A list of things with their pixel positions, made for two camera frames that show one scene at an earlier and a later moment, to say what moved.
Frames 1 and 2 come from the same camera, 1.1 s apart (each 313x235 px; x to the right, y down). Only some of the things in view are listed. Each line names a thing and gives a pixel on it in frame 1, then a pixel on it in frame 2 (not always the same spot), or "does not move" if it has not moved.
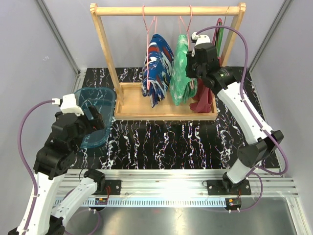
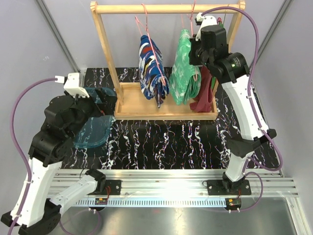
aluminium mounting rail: [181, 188] does not move
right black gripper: [190, 60] → [193, 60]
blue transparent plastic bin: [104, 98] does not move
